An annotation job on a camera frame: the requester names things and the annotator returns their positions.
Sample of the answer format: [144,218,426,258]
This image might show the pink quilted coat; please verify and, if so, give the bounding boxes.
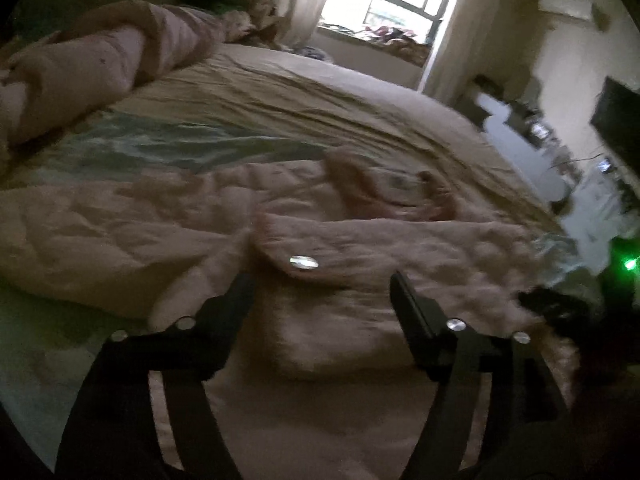
[1,150,577,479]

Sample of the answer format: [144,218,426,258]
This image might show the pile of clothes by headboard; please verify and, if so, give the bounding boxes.
[179,0,291,52]

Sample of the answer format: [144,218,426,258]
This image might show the white drawer cabinet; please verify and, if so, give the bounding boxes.
[465,88,639,274]

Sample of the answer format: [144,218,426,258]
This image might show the clutter on cabinet top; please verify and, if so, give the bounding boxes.
[506,101,624,197]

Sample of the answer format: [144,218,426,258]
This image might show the black monitor screen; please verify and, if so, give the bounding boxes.
[590,76,640,176]

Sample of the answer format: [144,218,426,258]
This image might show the cream right curtain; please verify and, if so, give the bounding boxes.
[416,0,511,106]

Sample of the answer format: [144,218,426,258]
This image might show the teal patterned blanket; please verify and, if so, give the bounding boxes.
[1,110,326,191]

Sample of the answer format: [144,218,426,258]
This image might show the beige bed sheet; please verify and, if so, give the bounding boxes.
[113,44,562,232]

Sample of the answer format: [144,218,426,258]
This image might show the stuffed toys on windowsill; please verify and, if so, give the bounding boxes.
[319,22,434,68]

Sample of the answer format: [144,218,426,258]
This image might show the rolled pink quilt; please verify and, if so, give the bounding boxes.
[1,0,236,148]

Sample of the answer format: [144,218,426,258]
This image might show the white wall air conditioner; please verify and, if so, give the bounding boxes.
[538,0,608,30]

